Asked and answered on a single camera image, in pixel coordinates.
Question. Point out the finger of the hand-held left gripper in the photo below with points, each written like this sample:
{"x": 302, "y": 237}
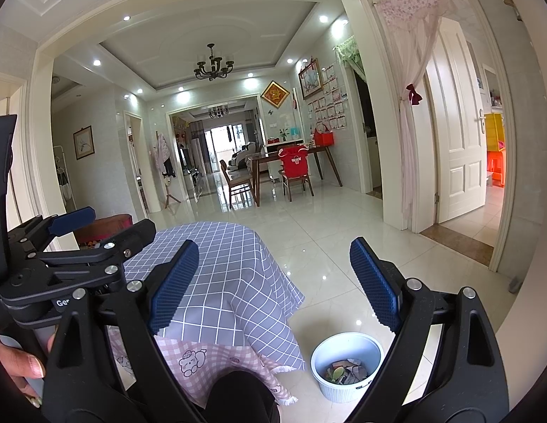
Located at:
{"x": 136, "y": 233}
{"x": 72, "y": 221}

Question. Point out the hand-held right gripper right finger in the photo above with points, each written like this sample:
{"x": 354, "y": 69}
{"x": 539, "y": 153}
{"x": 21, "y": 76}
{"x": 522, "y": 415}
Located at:
{"x": 374, "y": 286}

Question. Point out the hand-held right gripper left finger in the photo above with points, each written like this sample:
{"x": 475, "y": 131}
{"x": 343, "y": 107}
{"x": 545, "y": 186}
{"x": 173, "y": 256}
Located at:
{"x": 174, "y": 286}

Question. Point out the white ribbed bin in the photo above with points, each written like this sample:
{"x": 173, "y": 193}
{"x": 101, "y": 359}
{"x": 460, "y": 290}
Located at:
{"x": 339, "y": 392}

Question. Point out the person's left hand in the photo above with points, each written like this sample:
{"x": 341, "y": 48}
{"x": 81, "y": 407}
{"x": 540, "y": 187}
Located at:
{"x": 17, "y": 361}

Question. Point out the red upholstered bench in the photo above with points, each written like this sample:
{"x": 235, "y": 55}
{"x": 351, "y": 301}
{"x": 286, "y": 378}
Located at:
{"x": 110, "y": 224}

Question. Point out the grey checked tablecloth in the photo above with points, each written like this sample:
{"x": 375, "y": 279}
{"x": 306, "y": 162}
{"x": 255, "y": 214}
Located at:
{"x": 238, "y": 282}

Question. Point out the pink checked cloth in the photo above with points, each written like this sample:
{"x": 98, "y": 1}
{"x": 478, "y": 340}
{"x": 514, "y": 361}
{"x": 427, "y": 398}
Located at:
{"x": 198, "y": 357}

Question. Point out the coat stand with clothes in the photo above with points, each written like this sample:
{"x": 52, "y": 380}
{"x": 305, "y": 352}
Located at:
{"x": 161, "y": 154}

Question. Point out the bare wooden chair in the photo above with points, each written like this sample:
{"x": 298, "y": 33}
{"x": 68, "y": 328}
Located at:
{"x": 238, "y": 183}

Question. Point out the wooden chair with cover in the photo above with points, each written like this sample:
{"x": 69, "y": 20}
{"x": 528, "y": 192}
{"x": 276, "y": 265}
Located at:
{"x": 297, "y": 183}

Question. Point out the person's black trouser leg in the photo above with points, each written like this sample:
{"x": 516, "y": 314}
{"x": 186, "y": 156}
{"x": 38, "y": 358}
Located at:
{"x": 242, "y": 401}

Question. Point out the pink floral curtain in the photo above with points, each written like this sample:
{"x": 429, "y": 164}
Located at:
{"x": 408, "y": 150}

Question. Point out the small black chandelier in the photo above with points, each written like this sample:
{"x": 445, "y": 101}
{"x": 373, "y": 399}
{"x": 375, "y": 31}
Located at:
{"x": 218, "y": 112}

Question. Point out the red chair cover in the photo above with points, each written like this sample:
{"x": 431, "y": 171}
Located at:
{"x": 294, "y": 163}

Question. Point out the wooden dining table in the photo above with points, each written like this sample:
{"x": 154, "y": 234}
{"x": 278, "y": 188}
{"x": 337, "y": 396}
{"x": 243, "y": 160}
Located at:
{"x": 266, "y": 156}

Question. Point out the red bag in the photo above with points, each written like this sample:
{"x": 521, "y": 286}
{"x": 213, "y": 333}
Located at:
{"x": 325, "y": 137}

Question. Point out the white panel door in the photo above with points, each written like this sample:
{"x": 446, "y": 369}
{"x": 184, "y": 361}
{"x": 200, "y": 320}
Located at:
{"x": 458, "y": 141}

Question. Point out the white sideboard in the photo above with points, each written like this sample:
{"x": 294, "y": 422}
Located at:
{"x": 277, "y": 142}

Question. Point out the orange plastic stool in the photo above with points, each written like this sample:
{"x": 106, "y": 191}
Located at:
{"x": 497, "y": 167}

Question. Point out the large black chandelier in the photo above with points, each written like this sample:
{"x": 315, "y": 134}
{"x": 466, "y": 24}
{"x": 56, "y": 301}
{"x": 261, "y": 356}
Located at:
{"x": 214, "y": 68}

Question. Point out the yellow board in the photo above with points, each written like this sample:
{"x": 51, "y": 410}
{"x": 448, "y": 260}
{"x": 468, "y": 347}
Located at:
{"x": 494, "y": 132}

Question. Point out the red bow tieback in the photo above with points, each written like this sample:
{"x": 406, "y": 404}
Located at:
{"x": 415, "y": 94}

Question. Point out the green curtain valance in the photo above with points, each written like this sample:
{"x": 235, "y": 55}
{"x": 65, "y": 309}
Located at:
{"x": 350, "y": 55}

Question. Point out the dark framed wall painting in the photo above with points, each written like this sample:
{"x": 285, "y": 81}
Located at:
{"x": 83, "y": 143}

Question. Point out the group of white wall certificates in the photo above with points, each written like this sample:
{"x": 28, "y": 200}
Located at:
{"x": 328, "y": 105}

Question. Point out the red gold diamond wall ornament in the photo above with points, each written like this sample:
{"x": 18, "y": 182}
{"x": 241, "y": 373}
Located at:
{"x": 275, "y": 94}

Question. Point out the red framed wall picture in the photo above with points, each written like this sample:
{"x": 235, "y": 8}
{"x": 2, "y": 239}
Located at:
{"x": 310, "y": 80}

